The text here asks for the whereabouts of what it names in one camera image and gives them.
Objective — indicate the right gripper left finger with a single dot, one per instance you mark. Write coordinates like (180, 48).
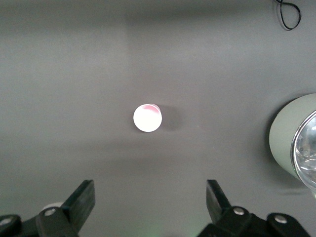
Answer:
(79, 202)

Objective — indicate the glass lid with metal knob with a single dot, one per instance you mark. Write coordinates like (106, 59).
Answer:
(307, 150)

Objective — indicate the sage green pot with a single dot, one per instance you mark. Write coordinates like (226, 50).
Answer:
(281, 138)

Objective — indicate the pink cup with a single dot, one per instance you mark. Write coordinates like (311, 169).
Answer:
(147, 119)

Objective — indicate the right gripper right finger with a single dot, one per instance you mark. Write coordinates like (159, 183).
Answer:
(217, 202)

